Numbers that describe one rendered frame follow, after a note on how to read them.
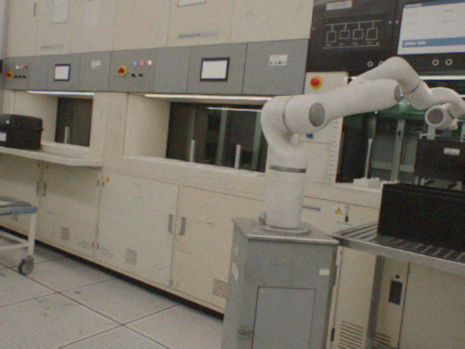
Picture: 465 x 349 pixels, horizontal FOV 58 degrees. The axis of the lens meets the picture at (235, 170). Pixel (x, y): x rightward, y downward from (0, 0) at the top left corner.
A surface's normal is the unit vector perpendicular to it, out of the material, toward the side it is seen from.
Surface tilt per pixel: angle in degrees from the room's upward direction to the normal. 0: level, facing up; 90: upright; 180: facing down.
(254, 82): 90
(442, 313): 90
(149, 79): 90
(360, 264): 90
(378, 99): 103
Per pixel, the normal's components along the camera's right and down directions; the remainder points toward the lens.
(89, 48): -0.58, -0.01
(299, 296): 0.16, 0.07
